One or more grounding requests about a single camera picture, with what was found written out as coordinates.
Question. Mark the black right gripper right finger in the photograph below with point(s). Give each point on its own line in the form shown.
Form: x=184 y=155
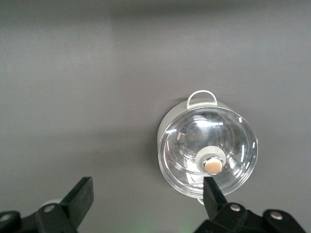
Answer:
x=213 y=201

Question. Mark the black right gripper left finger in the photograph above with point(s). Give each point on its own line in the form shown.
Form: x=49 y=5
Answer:
x=73 y=206

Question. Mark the glass lid with metal knob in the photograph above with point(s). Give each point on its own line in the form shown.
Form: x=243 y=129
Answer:
x=194 y=136

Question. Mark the white stock pot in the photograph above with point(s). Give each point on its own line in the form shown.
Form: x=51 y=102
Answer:
x=170 y=116

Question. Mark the dark grey table mat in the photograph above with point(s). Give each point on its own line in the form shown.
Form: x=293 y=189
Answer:
x=73 y=97

